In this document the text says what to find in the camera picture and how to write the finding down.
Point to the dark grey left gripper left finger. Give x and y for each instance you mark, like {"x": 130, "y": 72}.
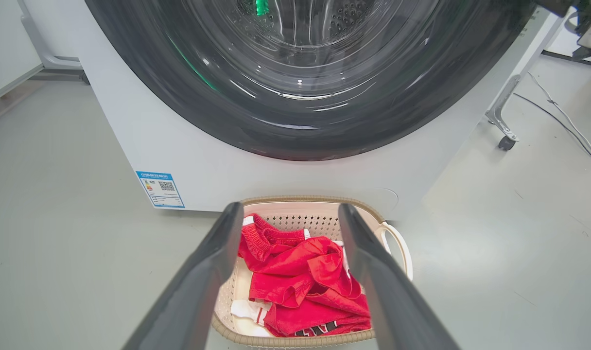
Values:
{"x": 198, "y": 287}

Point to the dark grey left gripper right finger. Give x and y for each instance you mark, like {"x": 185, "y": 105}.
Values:
{"x": 383, "y": 287}

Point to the red basketball jersey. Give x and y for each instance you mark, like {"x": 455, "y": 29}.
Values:
{"x": 305, "y": 287}

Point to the round black glass washer door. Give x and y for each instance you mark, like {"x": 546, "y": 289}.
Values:
{"x": 300, "y": 126}

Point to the cream perforated laundry basket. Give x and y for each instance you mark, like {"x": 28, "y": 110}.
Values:
{"x": 397, "y": 248}

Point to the white front-load washing machine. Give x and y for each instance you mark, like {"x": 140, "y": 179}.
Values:
{"x": 130, "y": 136}

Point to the blue energy label sticker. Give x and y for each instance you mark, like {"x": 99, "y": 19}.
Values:
{"x": 160, "y": 189}

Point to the grey metal caster leg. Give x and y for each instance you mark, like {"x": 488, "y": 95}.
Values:
{"x": 502, "y": 114}

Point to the white partition panel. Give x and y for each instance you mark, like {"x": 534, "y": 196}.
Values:
{"x": 8, "y": 48}

